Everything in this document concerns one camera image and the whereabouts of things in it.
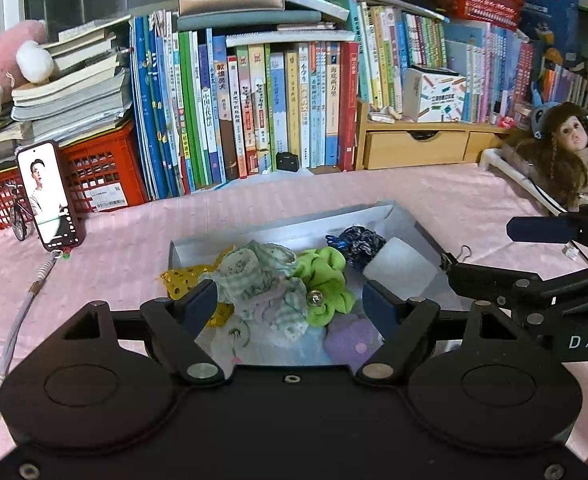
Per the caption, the gold sequin fabric bow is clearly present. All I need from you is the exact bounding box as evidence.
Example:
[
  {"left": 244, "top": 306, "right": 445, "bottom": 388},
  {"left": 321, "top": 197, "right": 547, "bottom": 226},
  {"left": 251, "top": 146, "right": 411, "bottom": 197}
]
[{"left": 159, "top": 246, "right": 234, "bottom": 328}]

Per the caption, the lilac fuzzy cloth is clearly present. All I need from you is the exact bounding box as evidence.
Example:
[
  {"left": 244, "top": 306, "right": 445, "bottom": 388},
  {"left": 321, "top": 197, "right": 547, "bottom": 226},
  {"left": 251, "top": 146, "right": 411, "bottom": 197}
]
[{"left": 323, "top": 313, "right": 383, "bottom": 372}]

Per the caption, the blue sparkly scrunchie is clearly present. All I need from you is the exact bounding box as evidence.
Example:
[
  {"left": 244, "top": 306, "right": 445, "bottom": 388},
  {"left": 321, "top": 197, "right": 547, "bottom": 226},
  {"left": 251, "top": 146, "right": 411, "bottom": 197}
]
[{"left": 325, "top": 226, "right": 386, "bottom": 272}]

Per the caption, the green checked baby cloth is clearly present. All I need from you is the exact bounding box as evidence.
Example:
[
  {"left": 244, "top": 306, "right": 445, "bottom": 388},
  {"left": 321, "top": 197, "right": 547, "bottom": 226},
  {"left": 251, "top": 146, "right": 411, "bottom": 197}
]
[{"left": 203, "top": 240, "right": 309, "bottom": 341}]

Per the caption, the lime green fabric flower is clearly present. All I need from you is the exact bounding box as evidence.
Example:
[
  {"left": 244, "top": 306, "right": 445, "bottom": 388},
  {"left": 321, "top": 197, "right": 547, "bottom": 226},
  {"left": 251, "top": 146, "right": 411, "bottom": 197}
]
[{"left": 294, "top": 246, "right": 356, "bottom": 327}]

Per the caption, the small black binder clip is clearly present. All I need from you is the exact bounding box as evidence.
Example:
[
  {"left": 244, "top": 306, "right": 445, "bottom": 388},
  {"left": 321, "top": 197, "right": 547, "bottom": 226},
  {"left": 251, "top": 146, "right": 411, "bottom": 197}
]
[{"left": 440, "top": 244, "right": 473, "bottom": 272}]

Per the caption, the white shallow box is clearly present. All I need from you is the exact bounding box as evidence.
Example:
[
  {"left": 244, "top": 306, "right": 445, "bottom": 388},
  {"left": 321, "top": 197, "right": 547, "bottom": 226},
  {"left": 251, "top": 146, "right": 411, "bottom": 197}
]
[{"left": 168, "top": 203, "right": 471, "bottom": 375}]

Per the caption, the brown haired doll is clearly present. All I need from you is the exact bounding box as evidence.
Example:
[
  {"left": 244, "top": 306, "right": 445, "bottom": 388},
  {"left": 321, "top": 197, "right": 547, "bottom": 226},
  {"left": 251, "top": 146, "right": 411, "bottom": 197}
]
[{"left": 514, "top": 102, "right": 588, "bottom": 210}]

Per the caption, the red plastic crate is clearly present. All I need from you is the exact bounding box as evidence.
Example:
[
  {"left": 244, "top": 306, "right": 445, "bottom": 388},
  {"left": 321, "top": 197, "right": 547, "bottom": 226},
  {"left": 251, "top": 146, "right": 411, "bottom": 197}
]
[{"left": 0, "top": 120, "right": 149, "bottom": 230}]

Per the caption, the wooden drawer organizer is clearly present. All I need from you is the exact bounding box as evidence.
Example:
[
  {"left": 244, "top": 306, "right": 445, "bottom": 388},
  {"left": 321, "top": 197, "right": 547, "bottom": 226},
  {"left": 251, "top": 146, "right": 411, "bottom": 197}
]
[{"left": 355, "top": 102, "right": 511, "bottom": 170}]

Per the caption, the miniature bicycle model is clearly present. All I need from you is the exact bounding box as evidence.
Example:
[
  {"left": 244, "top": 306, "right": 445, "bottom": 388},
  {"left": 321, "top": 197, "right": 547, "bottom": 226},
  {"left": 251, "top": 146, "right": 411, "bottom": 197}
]
[{"left": 5, "top": 182, "right": 34, "bottom": 242}]

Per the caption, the smartphone on stand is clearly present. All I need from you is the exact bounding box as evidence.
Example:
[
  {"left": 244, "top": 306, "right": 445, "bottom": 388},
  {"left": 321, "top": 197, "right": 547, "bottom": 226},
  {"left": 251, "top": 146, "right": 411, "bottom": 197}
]
[{"left": 16, "top": 141, "right": 85, "bottom": 252}]

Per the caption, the row of upright books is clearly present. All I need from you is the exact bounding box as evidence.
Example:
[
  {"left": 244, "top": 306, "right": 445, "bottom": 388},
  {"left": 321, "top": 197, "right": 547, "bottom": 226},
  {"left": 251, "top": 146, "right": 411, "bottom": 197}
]
[{"left": 129, "top": 0, "right": 361, "bottom": 200}]

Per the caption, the white patterned box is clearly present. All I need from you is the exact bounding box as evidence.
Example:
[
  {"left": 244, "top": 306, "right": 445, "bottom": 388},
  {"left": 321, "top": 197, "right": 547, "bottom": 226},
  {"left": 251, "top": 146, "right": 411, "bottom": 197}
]
[{"left": 402, "top": 68, "right": 468, "bottom": 124}]

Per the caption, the right row of books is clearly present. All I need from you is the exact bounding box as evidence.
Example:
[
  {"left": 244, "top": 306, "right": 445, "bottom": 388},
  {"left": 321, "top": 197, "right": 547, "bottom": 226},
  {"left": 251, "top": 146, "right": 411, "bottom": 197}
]
[{"left": 349, "top": 0, "right": 588, "bottom": 128}]

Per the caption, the stack of grey books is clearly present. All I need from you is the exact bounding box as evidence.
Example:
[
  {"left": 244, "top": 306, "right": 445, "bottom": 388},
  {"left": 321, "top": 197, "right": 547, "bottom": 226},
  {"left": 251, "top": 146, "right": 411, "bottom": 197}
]
[{"left": 12, "top": 15, "right": 133, "bottom": 145}]

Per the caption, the pink plush toy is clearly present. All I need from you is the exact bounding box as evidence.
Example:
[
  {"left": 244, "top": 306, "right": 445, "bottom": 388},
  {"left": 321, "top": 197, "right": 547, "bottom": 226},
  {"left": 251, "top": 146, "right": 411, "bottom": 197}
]
[{"left": 0, "top": 20, "right": 55, "bottom": 117}]

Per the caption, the red basket on books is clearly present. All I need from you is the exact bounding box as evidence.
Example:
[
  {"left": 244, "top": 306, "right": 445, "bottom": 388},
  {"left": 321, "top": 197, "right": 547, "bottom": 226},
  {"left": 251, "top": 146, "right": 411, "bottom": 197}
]
[{"left": 436, "top": 0, "right": 524, "bottom": 30}]

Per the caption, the phone lanyard strap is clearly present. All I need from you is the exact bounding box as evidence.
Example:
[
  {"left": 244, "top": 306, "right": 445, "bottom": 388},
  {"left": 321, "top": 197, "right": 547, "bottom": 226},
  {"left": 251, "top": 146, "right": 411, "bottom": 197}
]
[{"left": 0, "top": 248, "right": 72, "bottom": 424}]

